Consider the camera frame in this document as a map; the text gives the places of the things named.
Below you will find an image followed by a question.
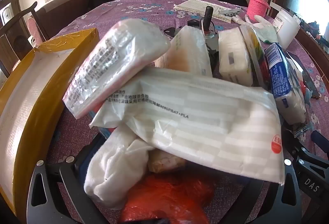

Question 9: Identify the stack of white papers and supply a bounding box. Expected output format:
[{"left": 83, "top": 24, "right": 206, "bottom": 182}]
[{"left": 173, "top": 0, "right": 232, "bottom": 22}]

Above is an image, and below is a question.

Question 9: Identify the white plastic jar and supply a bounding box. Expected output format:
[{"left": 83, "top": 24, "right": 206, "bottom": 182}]
[{"left": 272, "top": 9, "right": 301, "bottom": 50}]

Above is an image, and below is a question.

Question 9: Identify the white glove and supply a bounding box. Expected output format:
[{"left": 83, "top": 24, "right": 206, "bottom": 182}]
[{"left": 253, "top": 22, "right": 279, "bottom": 43}]

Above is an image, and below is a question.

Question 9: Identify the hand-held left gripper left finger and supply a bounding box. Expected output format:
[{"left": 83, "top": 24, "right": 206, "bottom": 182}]
[{"left": 27, "top": 156, "right": 108, "bottom": 224}]

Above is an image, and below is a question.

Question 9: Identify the dark wooden chair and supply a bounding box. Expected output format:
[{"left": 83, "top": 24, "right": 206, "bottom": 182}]
[{"left": 0, "top": 1, "right": 52, "bottom": 80}]

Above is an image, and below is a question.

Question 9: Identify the blue tissue pack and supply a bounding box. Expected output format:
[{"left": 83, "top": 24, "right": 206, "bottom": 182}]
[{"left": 265, "top": 43, "right": 307, "bottom": 125}]

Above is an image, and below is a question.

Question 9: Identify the pink flower tissue pack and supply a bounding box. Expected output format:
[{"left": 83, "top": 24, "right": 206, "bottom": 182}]
[{"left": 154, "top": 26, "right": 214, "bottom": 78}]

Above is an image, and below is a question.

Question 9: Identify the white tube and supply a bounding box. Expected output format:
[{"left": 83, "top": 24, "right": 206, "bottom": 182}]
[{"left": 231, "top": 14, "right": 257, "bottom": 26}]

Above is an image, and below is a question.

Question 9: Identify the clear printed pink-edged packet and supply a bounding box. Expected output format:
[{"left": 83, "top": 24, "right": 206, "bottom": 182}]
[{"left": 63, "top": 19, "right": 172, "bottom": 120}]

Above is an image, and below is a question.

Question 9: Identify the black upright handle tool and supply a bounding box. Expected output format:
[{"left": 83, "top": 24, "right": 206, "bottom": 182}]
[{"left": 200, "top": 6, "right": 215, "bottom": 35}]

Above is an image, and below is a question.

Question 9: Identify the red plastic bag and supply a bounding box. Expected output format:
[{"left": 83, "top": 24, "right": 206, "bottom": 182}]
[{"left": 120, "top": 174, "right": 215, "bottom": 224}]

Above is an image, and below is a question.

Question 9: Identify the white tissue pack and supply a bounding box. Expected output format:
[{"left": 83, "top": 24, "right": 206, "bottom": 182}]
[{"left": 218, "top": 27, "right": 254, "bottom": 86}]

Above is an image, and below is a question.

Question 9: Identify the white cloth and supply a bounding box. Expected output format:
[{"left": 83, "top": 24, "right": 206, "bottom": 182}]
[{"left": 84, "top": 125, "right": 156, "bottom": 210}]

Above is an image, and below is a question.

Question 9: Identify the red-brown cushioned armchair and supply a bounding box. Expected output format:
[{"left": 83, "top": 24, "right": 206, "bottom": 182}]
[{"left": 27, "top": 0, "right": 93, "bottom": 46}]

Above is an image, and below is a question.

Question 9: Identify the large white striped packet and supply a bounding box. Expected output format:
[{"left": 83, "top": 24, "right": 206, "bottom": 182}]
[{"left": 89, "top": 67, "right": 286, "bottom": 185}]

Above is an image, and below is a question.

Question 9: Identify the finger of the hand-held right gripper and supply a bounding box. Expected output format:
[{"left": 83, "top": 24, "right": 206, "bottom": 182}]
[
  {"left": 310, "top": 130, "right": 329, "bottom": 156},
  {"left": 283, "top": 129, "right": 312, "bottom": 163}
]

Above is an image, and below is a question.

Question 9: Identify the purple floral tablecloth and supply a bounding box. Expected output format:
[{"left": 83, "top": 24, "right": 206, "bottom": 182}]
[{"left": 0, "top": 0, "right": 329, "bottom": 224}]

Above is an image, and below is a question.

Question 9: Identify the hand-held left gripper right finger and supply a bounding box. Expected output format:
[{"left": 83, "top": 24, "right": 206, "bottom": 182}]
[{"left": 257, "top": 158, "right": 303, "bottom": 224}]

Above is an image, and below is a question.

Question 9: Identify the yellow taped cardboard box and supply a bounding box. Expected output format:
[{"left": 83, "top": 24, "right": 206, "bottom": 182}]
[{"left": 0, "top": 28, "right": 100, "bottom": 210}]

